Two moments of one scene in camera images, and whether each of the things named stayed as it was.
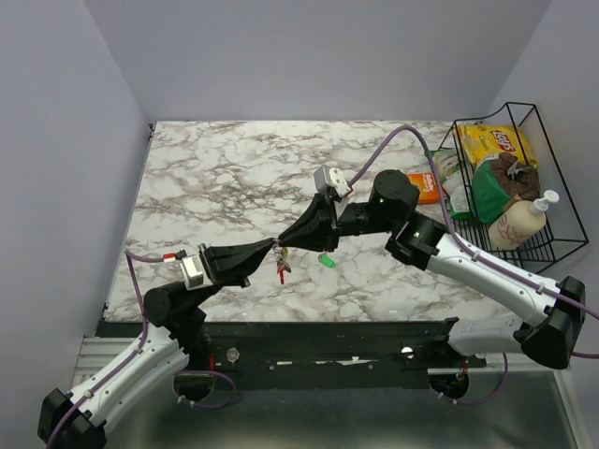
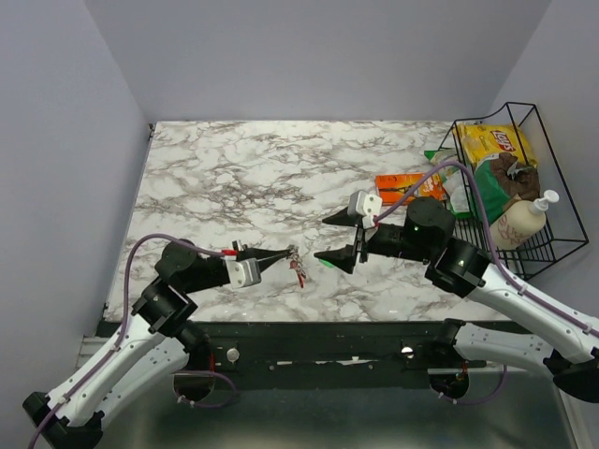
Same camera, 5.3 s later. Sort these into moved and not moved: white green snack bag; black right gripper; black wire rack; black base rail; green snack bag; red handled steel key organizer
Moved: red handled steel key organizer; black right gripper
Not moved: black base rail; black wire rack; white green snack bag; green snack bag
